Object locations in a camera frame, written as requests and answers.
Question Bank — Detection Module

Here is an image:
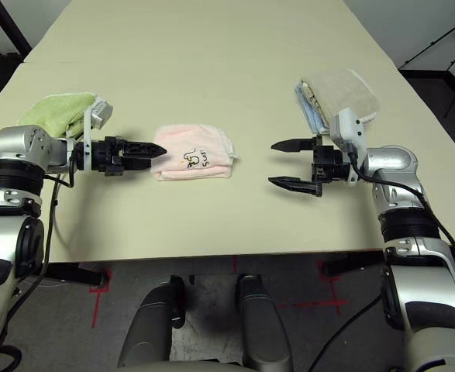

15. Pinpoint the black framed side table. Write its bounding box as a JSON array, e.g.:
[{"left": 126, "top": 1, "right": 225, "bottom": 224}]
[{"left": 0, "top": 0, "right": 33, "bottom": 55}]

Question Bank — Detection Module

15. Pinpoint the pink towel with embroidered print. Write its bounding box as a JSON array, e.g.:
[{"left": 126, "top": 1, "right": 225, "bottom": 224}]
[{"left": 149, "top": 123, "right": 239, "bottom": 181}]

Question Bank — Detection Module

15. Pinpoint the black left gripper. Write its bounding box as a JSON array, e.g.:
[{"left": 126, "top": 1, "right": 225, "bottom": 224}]
[{"left": 91, "top": 135, "right": 169, "bottom": 177}]

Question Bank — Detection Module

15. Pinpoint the grey robot leg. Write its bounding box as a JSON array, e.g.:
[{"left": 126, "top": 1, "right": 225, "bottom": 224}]
[
  {"left": 116, "top": 275, "right": 186, "bottom": 367},
  {"left": 236, "top": 273, "right": 294, "bottom": 372}
]

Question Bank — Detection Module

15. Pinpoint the grey robot left leg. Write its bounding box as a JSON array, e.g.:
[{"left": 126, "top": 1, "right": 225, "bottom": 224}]
[{"left": 116, "top": 275, "right": 186, "bottom": 367}]

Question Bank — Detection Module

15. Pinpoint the beige folded towel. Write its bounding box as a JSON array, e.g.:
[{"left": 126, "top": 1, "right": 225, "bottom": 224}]
[{"left": 300, "top": 69, "right": 381, "bottom": 126}]

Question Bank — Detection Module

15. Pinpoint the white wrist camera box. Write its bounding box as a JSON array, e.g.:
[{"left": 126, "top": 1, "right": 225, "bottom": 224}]
[
  {"left": 327, "top": 107, "right": 368, "bottom": 188},
  {"left": 66, "top": 96, "right": 115, "bottom": 172}
]

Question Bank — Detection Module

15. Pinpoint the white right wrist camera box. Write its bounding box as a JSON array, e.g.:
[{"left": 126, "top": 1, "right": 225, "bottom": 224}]
[{"left": 327, "top": 107, "right": 368, "bottom": 188}]

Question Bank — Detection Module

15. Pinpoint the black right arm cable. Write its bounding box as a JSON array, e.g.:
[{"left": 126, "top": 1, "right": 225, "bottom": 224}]
[{"left": 308, "top": 143, "right": 455, "bottom": 372}]

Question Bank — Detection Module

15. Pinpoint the green folded towel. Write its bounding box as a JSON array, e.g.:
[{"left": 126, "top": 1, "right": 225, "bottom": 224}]
[{"left": 17, "top": 91, "right": 98, "bottom": 139}]

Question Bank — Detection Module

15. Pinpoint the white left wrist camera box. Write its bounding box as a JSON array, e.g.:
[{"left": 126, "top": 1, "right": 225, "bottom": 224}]
[{"left": 66, "top": 96, "right": 115, "bottom": 172}]

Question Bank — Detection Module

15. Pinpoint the grey robot right leg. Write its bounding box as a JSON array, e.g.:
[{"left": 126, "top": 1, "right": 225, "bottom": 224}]
[{"left": 236, "top": 273, "right": 294, "bottom": 372}]

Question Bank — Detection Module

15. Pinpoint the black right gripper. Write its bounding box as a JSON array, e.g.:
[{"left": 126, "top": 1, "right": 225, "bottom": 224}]
[{"left": 267, "top": 135, "right": 353, "bottom": 198}]

